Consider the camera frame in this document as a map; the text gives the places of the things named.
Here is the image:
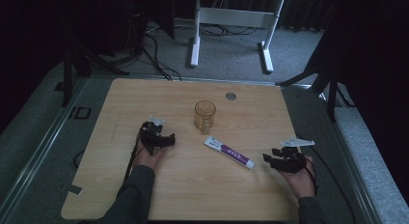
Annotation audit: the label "white desk frame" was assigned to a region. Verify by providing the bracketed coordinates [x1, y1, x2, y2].
[188, 0, 286, 74]

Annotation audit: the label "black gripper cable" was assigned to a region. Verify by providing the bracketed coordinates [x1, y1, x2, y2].
[123, 136, 144, 183]
[303, 155, 320, 198]

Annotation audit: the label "clear glass cup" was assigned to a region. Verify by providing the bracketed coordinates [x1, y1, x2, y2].
[193, 99, 217, 135]

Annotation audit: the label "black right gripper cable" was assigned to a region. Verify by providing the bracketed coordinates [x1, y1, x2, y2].
[303, 155, 320, 198]

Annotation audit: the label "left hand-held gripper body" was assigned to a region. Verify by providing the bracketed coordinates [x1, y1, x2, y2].
[138, 115, 167, 155]

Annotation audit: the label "black rectangular floor bracket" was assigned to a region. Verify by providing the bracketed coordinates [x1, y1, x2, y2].
[68, 106, 93, 121]

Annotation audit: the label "cables under white desk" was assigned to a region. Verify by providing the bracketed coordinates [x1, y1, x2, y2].
[199, 22, 259, 38]

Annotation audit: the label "person's right hand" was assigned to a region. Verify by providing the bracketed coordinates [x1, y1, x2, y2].
[279, 154, 317, 199]

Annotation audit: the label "black stand with slanted legs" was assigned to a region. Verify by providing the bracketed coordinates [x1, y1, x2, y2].
[54, 34, 129, 108]

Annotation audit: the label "black cable loop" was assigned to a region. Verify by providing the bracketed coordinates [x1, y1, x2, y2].
[72, 149, 86, 170]

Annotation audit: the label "long black cable on platform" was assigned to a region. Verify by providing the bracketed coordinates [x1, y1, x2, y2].
[310, 146, 357, 224]

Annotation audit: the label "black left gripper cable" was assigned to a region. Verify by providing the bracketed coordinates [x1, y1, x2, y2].
[123, 136, 144, 183]

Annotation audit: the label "white and purple toothpaste tube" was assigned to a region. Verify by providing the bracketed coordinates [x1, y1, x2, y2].
[203, 135, 256, 171]

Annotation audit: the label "dark equipment rack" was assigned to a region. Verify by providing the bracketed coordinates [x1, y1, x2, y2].
[126, 0, 152, 54]

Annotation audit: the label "grey tape piece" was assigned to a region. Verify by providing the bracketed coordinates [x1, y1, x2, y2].
[61, 182, 83, 196]

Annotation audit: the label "person's left hand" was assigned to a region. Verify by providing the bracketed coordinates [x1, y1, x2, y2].
[133, 138, 168, 170]

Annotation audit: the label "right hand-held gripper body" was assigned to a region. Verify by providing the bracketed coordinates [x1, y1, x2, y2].
[271, 136, 316, 174]

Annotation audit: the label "black floor cable bundle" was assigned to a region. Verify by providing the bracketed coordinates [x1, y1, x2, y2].
[141, 32, 183, 82]

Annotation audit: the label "black stand with dark drape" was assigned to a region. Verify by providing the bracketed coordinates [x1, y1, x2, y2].
[275, 24, 358, 124]

